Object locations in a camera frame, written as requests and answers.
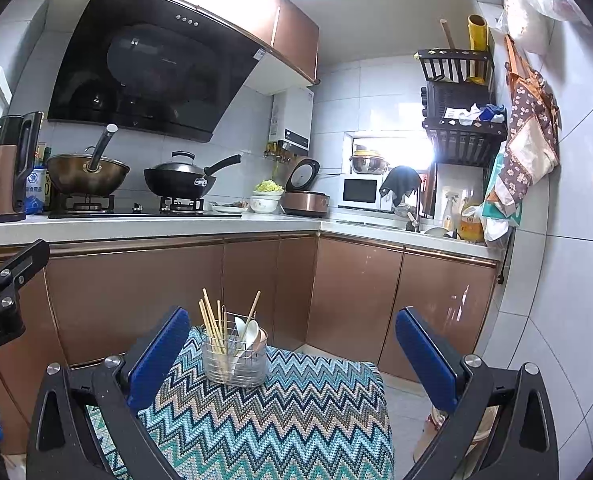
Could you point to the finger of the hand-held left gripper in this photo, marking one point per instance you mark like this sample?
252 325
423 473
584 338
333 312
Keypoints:
16 267

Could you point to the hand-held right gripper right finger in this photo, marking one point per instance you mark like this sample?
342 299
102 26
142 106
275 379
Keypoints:
424 355

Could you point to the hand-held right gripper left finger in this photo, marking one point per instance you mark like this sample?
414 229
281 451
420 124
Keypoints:
159 355

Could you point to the bamboo chopstick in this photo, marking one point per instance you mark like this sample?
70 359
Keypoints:
206 320
211 312
225 325
254 304
220 320
213 327

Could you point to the pink ceramic spoon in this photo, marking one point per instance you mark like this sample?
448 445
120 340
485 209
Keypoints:
261 338

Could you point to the copper black kettle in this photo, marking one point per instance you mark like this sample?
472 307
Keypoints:
4 175

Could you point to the copper base cabinet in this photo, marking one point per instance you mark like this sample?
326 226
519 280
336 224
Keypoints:
131 300

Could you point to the blue label packet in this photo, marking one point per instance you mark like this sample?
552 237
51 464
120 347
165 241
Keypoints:
35 187

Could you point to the beige bucket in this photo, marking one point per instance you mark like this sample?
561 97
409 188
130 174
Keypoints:
484 425

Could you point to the oil bottle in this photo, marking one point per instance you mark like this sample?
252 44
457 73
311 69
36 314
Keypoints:
45 160

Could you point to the bronze wok with glass lid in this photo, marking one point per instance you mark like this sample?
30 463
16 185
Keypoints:
86 175

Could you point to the gas stove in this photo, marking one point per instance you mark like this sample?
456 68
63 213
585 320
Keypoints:
126 213

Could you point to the white bowl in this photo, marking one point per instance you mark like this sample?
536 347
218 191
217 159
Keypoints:
436 232

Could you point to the zigzag knitted mat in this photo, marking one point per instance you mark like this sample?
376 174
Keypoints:
276 420

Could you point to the faucet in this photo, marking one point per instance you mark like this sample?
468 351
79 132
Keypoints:
411 219

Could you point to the yellow bottle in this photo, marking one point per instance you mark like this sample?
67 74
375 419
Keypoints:
471 226

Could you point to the spray bottle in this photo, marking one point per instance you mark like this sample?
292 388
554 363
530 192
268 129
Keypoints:
449 212

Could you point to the brown cutting board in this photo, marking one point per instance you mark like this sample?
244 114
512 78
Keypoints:
429 195

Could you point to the white plate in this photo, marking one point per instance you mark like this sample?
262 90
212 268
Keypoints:
226 207

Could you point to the teal package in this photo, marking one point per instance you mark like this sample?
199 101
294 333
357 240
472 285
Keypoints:
499 202

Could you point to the black wok with lid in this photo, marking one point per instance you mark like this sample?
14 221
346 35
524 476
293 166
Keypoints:
176 180

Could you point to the white microwave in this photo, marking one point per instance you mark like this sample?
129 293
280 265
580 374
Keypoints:
359 191

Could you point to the black cloth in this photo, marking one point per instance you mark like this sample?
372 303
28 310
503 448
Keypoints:
401 180

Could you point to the bowl of green vegetables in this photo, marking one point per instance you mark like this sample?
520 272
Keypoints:
266 200

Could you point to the copper rice cooker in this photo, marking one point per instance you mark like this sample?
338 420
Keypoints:
304 202

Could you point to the steel bowls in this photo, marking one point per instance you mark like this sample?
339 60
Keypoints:
369 164

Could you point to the black kitchen rack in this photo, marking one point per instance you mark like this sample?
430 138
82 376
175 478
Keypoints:
464 140

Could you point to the black range hood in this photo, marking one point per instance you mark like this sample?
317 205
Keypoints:
151 70

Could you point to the white and blue rags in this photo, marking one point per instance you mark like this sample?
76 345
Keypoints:
476 113

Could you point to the brown floral apron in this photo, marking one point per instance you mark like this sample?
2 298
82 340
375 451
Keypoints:
526 110

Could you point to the white water heater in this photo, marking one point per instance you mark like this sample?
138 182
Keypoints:
291 115

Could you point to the wooden rolling pin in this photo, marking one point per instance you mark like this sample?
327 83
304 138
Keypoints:
448 35

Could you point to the yellow roll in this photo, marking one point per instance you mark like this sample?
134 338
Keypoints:
478 35

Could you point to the clear plastic bag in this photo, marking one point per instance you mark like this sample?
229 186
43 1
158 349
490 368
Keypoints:
526 15

